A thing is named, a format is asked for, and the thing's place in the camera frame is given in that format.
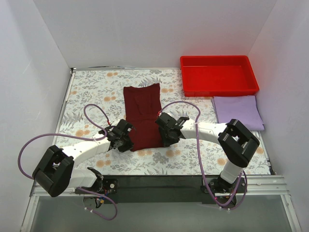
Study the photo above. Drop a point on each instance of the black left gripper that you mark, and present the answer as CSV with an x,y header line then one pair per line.
x,y
124,144

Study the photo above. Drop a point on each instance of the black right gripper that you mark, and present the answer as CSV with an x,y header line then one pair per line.
x,y
165,137

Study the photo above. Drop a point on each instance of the dark red t shirt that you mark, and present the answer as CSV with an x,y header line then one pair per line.
x,y
142,106

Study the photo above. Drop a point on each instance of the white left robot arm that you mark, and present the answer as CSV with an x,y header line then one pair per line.
x,y
57,171

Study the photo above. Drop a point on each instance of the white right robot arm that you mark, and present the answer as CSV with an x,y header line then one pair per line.
x,y
237,142

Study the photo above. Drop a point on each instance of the floral table mat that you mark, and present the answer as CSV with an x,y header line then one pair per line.
x,y
96,96

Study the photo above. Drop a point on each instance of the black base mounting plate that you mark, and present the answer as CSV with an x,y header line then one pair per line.
x,y
154,189

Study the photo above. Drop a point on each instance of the red plastic bin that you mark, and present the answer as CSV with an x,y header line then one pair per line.
x,y
224,76

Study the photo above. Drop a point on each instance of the folded purple t shirt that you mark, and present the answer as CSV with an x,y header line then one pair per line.
x,y
243,108

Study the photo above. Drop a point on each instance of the aluminium frame rail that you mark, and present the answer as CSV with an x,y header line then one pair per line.
x,y
265,207

